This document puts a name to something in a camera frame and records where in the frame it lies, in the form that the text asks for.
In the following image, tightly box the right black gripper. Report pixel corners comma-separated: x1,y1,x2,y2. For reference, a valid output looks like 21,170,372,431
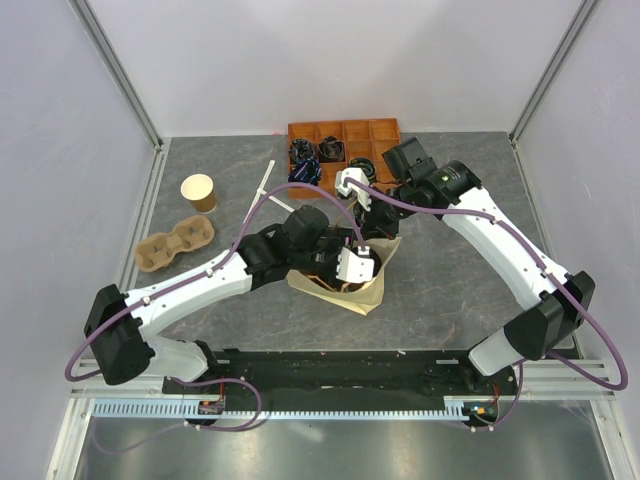
353,181,418,241

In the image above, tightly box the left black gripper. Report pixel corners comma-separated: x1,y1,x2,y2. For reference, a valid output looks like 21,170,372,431
291,228,359,293

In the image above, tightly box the white straw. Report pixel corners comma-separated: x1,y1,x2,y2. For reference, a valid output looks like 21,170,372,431
243,159,276,223
256,189,295,213

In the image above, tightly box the kraft paper bag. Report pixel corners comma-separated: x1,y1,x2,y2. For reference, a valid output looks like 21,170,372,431
286,237,402,316

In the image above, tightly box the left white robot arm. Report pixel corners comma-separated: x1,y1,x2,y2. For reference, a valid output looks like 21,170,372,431
84,206,375,393

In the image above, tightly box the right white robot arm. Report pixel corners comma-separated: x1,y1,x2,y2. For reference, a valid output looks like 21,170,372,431
335,137,595,394

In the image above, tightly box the blue yellow item in tray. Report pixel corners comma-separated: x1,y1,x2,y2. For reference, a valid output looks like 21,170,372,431
349,157,377,183

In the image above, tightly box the blue striped item in tray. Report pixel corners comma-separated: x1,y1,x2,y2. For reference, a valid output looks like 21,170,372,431
287,157,322,186

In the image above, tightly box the orange compartment tray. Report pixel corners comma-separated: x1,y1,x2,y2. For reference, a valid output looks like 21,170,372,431
288,118,401,194

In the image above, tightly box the dark item in tray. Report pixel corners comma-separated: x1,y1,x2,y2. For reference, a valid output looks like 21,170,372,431
289,138,316,164

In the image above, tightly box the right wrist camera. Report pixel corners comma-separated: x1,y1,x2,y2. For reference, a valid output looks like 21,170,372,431
334,167,372,212

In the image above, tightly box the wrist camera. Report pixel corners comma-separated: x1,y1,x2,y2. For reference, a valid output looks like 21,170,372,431
336,246,379,284
334,167,372,212

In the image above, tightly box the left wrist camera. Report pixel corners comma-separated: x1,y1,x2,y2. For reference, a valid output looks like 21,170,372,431
336,246,379,284

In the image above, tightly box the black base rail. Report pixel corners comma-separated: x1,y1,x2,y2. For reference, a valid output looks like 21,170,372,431
161,348,521,401

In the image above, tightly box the grey cable duct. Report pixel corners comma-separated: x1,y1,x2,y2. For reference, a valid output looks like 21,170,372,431
92,398,471,421

